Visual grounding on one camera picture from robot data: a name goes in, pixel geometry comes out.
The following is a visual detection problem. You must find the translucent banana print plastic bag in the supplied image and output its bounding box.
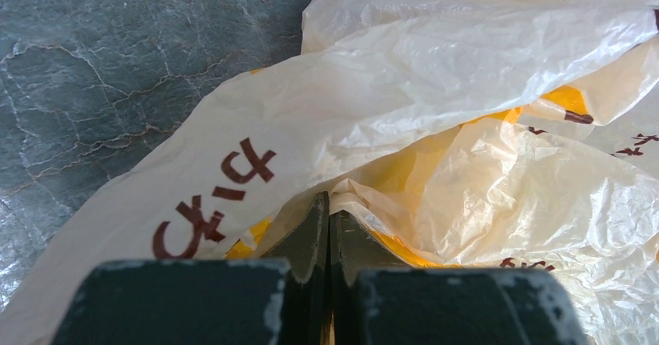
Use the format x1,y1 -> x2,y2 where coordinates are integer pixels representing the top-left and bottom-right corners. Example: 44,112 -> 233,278
1,0 -> 658,344

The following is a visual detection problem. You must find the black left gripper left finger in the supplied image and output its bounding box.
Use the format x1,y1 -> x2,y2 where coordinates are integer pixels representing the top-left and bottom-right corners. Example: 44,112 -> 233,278
53,193 -> 329,344

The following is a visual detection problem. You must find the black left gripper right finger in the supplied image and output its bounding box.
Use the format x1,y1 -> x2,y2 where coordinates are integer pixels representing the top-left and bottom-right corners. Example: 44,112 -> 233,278
329,211 -> 588,344

